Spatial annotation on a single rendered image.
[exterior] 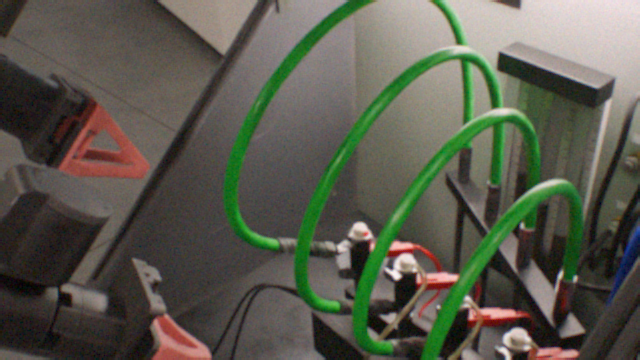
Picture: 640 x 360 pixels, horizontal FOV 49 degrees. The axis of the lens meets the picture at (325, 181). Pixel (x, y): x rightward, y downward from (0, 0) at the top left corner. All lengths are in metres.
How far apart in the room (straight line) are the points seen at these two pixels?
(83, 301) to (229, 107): 0.60
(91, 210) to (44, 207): 0.03
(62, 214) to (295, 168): 0.79
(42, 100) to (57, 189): 0.15
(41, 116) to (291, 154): 0.65
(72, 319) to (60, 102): 0.18
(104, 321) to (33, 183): 0.12
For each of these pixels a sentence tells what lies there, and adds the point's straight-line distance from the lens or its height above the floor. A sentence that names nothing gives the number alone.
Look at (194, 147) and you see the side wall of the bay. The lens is 1.08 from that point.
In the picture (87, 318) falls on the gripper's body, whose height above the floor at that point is 1.33.
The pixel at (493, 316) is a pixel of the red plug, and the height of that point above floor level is 1.10.
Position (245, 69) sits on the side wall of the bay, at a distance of 1.08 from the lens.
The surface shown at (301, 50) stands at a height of 1.40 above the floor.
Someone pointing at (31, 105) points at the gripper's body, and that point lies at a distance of 0.63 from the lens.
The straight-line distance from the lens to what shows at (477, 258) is 0.61.
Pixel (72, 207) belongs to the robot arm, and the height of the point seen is 1.43.
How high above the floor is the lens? 1.70
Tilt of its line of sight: 36 degrees down
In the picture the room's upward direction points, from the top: 3 degrees counter-clockwise
